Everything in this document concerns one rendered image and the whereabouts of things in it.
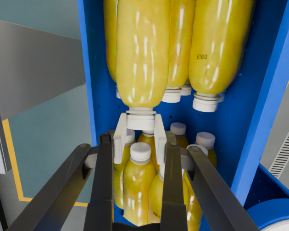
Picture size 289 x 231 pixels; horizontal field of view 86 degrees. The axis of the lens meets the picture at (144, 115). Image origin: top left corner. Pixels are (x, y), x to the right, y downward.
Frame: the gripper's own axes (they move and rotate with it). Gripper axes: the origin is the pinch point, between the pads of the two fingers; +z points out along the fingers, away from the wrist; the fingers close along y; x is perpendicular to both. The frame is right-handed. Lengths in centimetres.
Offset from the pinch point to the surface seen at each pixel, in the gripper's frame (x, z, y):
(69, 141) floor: -74, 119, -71
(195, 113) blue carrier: -4.6, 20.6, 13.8
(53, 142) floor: -76, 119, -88
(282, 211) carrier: -37, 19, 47
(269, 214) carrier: -38, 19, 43
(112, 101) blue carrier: -1.0, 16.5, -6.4
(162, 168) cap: -7.3, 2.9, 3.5
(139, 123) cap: 0.9, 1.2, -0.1
